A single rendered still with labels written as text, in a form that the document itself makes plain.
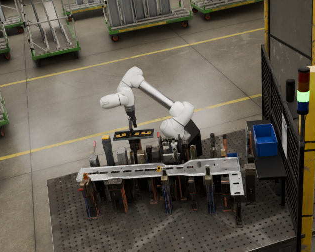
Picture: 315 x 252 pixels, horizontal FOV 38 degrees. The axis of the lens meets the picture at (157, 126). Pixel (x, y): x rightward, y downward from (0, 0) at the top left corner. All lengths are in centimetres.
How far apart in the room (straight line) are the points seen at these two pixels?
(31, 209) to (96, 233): 181
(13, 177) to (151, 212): 270
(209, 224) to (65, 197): 137
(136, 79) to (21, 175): 243
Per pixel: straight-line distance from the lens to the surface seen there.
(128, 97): 385
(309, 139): 314
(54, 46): 990
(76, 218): 402
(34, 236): 510
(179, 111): 433
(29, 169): 622
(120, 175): 385
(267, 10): 643
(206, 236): 361
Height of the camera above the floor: 317
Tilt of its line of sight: 29 degrees down
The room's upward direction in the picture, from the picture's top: 8 degrees counter-clockwise
